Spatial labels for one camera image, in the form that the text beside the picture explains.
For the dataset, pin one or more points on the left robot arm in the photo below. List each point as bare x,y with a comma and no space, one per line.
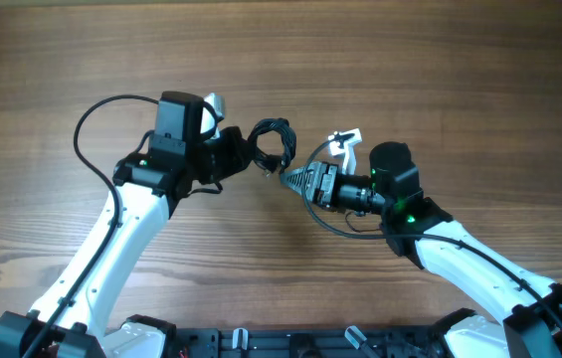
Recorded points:
138,336

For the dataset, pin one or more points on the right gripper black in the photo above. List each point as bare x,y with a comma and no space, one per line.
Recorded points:
326,178

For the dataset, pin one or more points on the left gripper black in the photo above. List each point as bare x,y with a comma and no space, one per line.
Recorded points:
232,139

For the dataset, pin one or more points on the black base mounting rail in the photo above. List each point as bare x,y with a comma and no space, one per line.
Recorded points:
391,342

